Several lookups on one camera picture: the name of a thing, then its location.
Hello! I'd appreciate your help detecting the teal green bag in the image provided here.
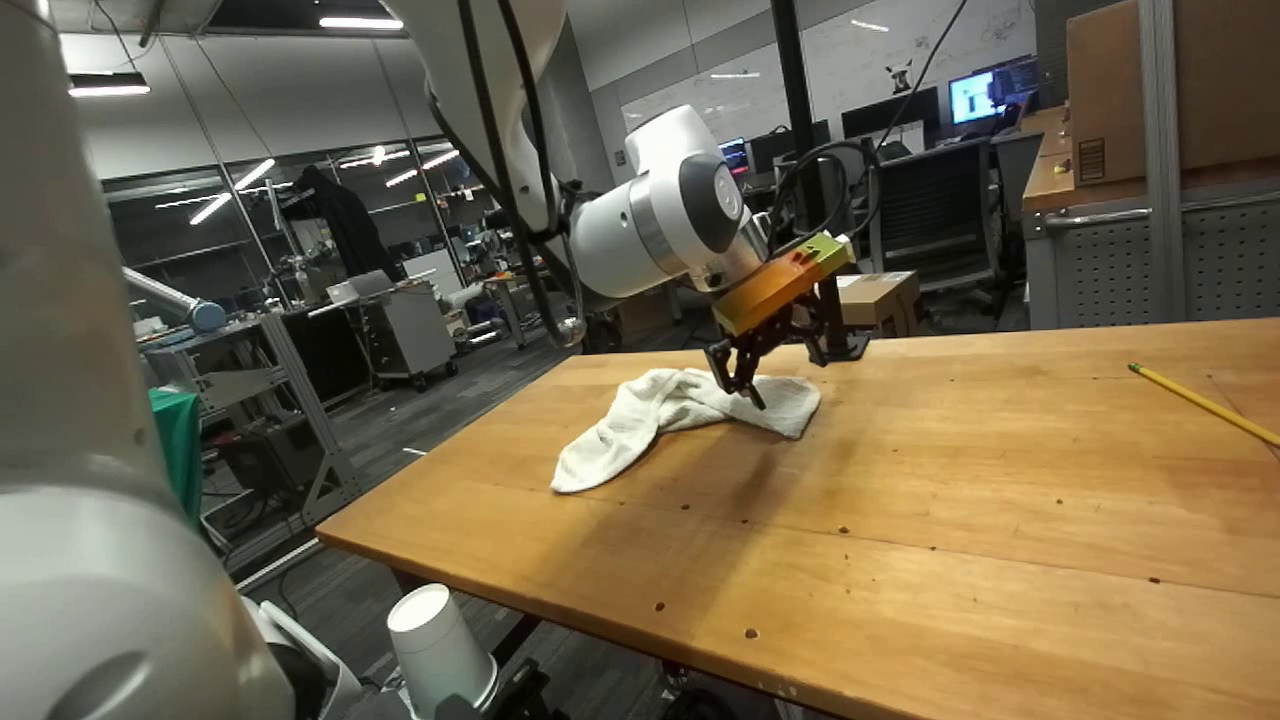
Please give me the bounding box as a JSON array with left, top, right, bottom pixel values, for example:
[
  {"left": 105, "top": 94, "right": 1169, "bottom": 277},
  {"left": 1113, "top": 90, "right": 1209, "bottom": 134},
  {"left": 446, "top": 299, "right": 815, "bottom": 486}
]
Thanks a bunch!
[{"left": 147, "top": 386, "right": 207, "bottom": 526}]

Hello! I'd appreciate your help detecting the grey perforated metal cabinet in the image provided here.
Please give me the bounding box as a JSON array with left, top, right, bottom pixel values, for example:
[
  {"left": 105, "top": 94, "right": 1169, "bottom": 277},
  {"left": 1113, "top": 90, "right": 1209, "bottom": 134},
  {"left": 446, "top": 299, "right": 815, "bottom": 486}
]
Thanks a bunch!
[{"left": 1021, "top": 166, "right": 1280, "bottom": 332}]

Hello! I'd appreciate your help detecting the aluminium frame post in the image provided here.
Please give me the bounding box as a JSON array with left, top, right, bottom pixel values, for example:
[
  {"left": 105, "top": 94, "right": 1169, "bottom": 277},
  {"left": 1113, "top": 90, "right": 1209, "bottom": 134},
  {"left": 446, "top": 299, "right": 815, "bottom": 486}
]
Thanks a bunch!
[{"left": 1137, "top": 0, "right": 1192, "bottom": 323}]

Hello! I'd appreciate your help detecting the ceiling light strip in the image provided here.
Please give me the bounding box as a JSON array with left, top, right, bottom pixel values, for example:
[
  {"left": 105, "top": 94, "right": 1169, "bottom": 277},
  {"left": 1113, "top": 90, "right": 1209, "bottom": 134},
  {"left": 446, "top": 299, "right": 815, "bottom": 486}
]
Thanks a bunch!
[
  {"left": 64, "top": 71, "right": 152, "bottom": 102},
  {"left": 316, "top": 13, "right": 410, "bottom": 36}
]

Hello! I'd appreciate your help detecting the large cardboard box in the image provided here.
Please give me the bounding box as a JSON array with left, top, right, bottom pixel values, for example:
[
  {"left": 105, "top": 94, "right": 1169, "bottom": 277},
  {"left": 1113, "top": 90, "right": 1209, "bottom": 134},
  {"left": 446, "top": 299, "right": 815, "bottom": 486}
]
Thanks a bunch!
[{"left": 1060, "top": 0, "right": 1280, "bottom": 187}]

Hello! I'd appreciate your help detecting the white paper cup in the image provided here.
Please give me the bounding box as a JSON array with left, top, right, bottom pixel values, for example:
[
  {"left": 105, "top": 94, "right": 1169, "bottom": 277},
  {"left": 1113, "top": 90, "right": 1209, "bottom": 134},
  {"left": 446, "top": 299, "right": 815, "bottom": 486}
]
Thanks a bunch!
[{"left": 383, "top": 579, "right": 505, "bottom": 720}]

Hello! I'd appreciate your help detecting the white equipment cart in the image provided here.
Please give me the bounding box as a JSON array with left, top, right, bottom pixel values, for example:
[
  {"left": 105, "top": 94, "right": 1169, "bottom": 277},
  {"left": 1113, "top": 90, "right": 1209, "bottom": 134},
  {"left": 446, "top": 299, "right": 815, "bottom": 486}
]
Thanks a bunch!
[{"left": 324, "top": 271, "right": 460, "bottom": 393}]

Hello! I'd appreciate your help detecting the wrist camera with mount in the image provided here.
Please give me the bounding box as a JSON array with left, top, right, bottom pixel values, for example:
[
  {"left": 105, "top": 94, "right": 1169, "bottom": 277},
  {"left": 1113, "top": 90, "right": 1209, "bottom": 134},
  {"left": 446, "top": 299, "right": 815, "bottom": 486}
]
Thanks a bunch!
[{"left": 710, "top": 229, "right": 859, "bottom": 342}]

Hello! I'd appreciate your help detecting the white terry towel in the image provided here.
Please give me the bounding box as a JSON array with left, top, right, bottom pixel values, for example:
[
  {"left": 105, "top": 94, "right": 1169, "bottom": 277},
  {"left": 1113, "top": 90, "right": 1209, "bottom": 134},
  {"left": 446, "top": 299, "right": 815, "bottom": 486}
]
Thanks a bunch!
[{"left": 548, "top": 364, "right": 827, "bottom": 501}]

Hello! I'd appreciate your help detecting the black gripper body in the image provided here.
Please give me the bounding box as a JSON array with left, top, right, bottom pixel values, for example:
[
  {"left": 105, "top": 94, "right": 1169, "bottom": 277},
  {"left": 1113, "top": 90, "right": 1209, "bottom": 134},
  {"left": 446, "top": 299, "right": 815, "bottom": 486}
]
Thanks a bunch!
[{"left": 699, "top": 299, "right": 836, "bottom": 393}]

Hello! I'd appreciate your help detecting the grey metal shelf table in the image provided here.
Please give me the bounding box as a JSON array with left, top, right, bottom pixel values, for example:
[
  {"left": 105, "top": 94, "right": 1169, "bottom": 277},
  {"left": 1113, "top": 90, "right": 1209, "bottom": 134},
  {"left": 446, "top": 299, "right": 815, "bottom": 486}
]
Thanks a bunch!
[{"left": 138, "top": 313, "right": 370, "bottom": 566}]

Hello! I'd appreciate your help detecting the black camera stand pole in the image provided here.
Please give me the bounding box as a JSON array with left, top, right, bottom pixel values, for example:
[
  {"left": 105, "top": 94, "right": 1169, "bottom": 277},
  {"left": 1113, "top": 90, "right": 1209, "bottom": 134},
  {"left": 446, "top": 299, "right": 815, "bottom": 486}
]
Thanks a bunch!
[{"left": 768, "top": 0, "right": 874, "bottom": 368}]

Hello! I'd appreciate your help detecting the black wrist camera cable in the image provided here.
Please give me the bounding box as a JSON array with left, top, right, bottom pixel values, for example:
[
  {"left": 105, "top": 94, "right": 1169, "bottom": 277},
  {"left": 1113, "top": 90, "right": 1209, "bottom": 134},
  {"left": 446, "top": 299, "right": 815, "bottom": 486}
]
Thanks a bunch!
[{"left": 778, "top": 135, "right": 887, "bottom": 248}]

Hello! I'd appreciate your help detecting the yellow pencil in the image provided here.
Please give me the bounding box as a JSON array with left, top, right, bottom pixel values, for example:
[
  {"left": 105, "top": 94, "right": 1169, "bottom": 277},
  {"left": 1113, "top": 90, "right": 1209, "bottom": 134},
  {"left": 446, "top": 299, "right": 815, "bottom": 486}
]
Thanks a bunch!
[{"left": 1123, "top": 360, "right": 1280, "bottom": 454}]

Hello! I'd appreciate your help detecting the black hanging jacket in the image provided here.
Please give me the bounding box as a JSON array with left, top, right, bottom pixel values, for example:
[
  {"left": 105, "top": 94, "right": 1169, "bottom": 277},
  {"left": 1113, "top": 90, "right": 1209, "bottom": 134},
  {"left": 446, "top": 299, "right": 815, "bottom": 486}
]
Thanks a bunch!
[{"left": 284, "top": 166, "right": 395, "bottom": 285}]

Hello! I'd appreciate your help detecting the lit computer monitor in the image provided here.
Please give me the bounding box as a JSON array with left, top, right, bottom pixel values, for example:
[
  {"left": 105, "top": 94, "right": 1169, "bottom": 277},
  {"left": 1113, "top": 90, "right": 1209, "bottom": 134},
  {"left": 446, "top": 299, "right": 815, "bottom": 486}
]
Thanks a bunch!
[{"left": 945, "top": 56, "right": 1040, "bottom": 134}]

